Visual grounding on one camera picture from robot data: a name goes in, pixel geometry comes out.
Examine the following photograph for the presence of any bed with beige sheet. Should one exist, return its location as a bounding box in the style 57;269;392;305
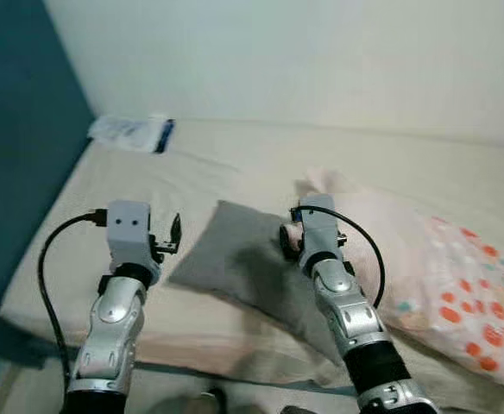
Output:
0;116;504;406

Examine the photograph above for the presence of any white and blue packet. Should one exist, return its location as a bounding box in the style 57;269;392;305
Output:
88;114;175;154

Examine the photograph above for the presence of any grey pillow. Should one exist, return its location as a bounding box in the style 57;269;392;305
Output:
167;200;343;363

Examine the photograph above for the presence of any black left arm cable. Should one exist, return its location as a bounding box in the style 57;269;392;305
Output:
38;210;108;389

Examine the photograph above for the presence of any pink pillow with orange dots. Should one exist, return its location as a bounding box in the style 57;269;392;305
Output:
295;166;504;398

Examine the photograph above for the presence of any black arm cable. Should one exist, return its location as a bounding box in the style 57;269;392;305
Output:
292;204;386;309
38;210;108;389

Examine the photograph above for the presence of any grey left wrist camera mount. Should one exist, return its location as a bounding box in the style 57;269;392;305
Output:
105;201;154;268

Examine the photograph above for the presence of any robot left leg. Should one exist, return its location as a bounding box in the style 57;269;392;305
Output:
179;390;227;414

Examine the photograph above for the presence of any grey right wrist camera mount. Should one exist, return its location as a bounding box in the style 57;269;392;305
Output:
297;194;344;256

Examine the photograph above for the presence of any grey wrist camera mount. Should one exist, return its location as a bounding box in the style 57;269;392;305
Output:
105;201;154;268
297;194;344;256

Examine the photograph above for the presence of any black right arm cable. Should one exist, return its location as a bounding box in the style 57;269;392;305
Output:
292;204;386;309

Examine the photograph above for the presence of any teal upholstered headboard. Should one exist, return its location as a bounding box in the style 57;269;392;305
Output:
0;0;96;354

